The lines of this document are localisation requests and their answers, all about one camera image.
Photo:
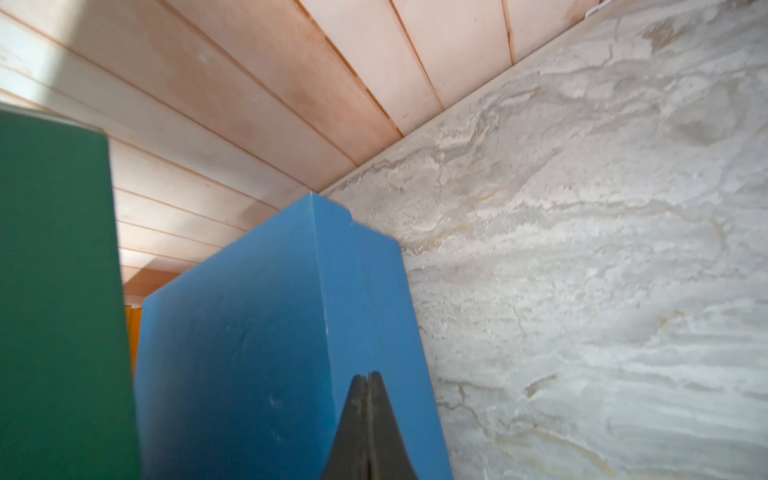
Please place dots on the blue shoebox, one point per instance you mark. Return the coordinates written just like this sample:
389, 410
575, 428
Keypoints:
245, 361

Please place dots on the green shoebox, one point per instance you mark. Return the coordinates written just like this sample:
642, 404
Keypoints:
67, 404

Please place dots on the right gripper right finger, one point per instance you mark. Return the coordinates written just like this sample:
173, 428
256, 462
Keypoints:
387, 454

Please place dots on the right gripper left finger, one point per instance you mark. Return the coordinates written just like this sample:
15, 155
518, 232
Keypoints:
349, 457

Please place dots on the orange shoebox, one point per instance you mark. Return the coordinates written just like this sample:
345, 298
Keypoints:
133, 325

